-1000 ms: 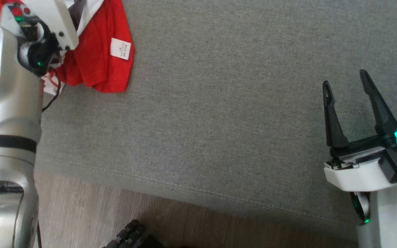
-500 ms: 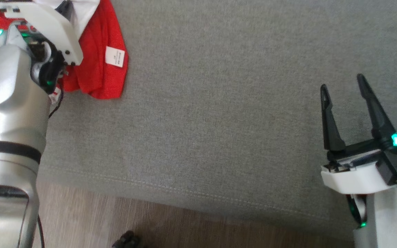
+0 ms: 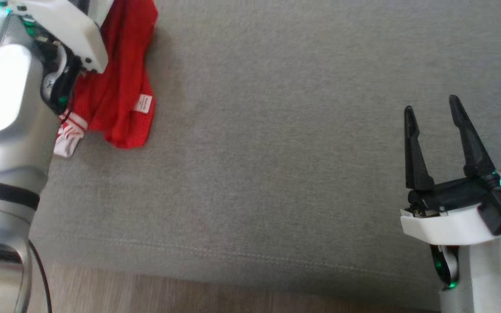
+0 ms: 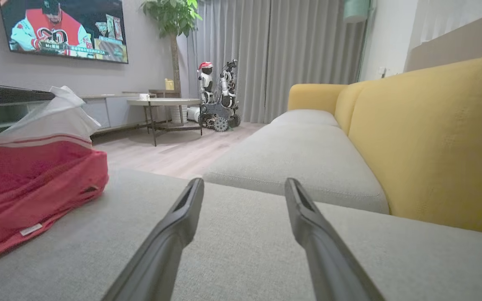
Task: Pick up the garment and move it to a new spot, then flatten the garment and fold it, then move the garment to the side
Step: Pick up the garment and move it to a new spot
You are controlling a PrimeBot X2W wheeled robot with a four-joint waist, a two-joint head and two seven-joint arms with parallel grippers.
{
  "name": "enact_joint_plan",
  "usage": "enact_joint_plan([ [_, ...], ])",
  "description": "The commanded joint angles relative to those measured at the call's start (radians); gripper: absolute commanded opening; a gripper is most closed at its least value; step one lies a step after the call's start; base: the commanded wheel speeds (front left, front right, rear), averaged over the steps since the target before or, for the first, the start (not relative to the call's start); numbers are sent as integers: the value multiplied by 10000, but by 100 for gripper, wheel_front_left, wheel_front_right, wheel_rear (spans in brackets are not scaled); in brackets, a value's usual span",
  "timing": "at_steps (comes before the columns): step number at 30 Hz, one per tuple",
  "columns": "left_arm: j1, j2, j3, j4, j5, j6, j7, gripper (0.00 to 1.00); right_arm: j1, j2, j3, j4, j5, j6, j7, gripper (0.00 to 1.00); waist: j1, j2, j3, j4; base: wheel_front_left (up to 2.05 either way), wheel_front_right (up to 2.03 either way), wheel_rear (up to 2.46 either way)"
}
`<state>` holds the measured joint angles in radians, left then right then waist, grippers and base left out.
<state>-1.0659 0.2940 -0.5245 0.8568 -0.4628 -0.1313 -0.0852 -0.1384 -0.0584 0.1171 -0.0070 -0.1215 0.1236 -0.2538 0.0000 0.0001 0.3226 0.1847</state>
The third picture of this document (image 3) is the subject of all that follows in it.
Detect red white basketball jersey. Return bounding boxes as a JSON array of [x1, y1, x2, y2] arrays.
[[70, 0, 159, 150]]

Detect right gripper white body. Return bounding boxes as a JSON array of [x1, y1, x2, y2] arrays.
[[401, 177, 501, 246]]

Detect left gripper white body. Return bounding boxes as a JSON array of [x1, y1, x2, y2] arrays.
[[9, 0, 114, 73]]

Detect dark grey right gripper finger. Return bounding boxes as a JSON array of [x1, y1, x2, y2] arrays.
[[404, 106, 435, 192], [449, 95, 497, 179]]

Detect left arm black cable teal plug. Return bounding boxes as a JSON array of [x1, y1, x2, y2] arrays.
[[28, 239, 53, 313]]

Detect large grey sofa seat cushion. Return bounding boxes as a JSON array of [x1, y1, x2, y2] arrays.
[[0, 0, 501, 312]]

